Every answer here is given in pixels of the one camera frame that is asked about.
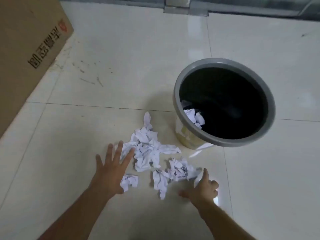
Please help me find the person's left hand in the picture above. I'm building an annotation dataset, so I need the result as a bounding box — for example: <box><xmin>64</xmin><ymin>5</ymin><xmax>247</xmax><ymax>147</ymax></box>
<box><xmin>90</xmin><ymin>141</ymin><xmax>136</xmax><ymax>198</ymax></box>

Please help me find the person's right hand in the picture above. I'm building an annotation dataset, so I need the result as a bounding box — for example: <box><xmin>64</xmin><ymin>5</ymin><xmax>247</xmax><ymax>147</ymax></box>
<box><xmin>178</xmin><ymin>168</ymin><xmax>220</xmax><ymax>207</ymax></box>

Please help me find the person's right forearm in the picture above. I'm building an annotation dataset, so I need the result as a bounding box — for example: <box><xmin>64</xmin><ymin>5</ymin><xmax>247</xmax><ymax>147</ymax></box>
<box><xmin>194</xmin><ymin>199</ymin><xmax>259</xmax><ymax>240</ymax></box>

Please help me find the person's left forearm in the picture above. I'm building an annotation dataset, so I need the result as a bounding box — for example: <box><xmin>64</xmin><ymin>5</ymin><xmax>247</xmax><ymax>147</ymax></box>
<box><xmin>37</xmin><ymin>186</ymin><xmax>112</xmax><ymax>240</ymax></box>

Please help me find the pile of crumpled white papers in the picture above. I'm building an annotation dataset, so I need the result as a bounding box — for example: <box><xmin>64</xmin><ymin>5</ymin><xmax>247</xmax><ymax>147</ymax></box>
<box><xmin>114</xmin><ymin>112</ymin><xmax>203</xmax><ymax>201</ymax></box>

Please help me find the crumpled white paper ball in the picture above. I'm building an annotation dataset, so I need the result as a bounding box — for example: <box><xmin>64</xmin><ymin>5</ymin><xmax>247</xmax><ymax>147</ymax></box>
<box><xmin>195</xmin><ymin>111</ymin><xmax>206</xmax><ymax>129</ymax></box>
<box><xmin>184</xmin><ymin>109</ymin><xmax>197</xmax><ymax>123</ymax></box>

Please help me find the black bin liner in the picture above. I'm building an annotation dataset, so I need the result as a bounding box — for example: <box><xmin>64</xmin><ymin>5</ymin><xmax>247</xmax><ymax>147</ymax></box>
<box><xmin>178</xmin><ymin>67</ymin><xmax>269</xmax><ymax>140</ymax></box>

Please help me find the grey rimmed waste bin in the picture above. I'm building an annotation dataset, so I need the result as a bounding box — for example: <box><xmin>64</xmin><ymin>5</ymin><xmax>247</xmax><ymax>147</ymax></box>
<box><xmin>174</xmin><ymin>58</ymin><xmax>276</xmax><ymax>150</ymax></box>

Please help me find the brown cardboard box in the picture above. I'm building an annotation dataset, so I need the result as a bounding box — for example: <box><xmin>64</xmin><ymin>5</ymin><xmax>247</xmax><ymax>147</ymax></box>
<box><xmin>0</xmin><ymin>0</ymin><xmax>75</xmax><ymax>138</ymax></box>

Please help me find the metal floor hinge plate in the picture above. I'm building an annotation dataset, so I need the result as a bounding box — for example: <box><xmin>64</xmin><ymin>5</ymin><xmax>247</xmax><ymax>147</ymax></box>
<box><xmin>163</xmin><ymin>0</ymin><xmax>209</xmax><ymax>17</ymax></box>

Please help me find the dark door bottom rail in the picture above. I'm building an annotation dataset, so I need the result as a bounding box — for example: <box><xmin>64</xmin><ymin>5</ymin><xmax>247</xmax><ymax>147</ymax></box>
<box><xmin>208</xmin><ymin>0</ymin><xmax>320</xmax><ymax>18</ymax></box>

